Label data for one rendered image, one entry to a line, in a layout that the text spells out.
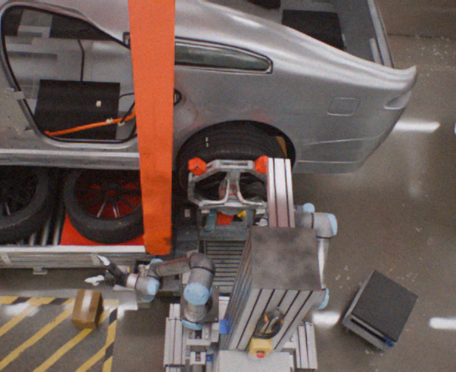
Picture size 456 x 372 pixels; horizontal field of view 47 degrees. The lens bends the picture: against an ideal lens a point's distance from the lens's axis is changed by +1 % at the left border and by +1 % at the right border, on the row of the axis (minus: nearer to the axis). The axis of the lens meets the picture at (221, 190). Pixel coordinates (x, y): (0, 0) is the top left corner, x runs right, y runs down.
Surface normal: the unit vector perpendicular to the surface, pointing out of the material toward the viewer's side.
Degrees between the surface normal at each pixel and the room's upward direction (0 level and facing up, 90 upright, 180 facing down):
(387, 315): 0
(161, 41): 90
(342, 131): 90
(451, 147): 0
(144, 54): 90
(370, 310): 0
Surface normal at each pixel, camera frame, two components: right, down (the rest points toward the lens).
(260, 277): 0.09, -0.52
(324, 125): 0.04, 0.85
